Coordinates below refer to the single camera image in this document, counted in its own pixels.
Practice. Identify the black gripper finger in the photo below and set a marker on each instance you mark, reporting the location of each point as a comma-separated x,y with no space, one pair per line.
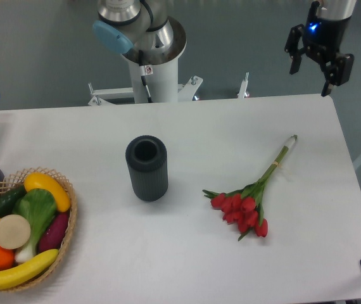
337,72
292,47

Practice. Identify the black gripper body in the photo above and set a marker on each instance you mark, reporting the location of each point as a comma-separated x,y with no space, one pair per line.
326,24

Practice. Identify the red tulip bouquet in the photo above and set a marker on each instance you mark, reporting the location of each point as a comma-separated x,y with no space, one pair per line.
244,207

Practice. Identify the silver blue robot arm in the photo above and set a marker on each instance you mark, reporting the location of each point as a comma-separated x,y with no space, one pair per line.
133,18

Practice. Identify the dark grey ribbed vase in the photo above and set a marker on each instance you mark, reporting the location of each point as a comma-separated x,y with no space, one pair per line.
146,158

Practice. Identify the green bok choy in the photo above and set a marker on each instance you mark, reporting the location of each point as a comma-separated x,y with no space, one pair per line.
38,207

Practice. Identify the purple sweet potato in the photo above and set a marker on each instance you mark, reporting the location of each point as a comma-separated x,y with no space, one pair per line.
54,234

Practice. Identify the woven wicker basket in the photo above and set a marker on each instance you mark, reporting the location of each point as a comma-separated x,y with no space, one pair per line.
17,179

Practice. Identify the green cucumber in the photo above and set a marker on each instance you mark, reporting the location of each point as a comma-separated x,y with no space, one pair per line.
9,199

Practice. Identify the beige round disc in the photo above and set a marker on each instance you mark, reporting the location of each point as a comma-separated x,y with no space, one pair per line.
14,231

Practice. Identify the yellow banana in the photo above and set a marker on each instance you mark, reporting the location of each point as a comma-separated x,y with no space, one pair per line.
22,273

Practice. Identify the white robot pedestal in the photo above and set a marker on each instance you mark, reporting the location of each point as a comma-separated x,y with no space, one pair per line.
153,65

